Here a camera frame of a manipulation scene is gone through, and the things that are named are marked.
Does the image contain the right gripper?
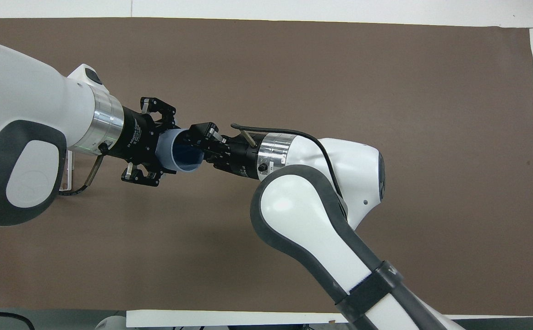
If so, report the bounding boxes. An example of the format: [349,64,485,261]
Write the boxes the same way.
[188,121,264,178]

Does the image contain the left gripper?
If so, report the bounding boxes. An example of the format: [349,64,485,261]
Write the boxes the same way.
[110,96,177,187]

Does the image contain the blue cup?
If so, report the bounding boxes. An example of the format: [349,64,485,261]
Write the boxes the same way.
[156,128,205,174]

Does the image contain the black cable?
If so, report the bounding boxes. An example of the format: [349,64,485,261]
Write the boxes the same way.
[58,142,110,197]
[230,122,345,203]
[0,310,36,330]

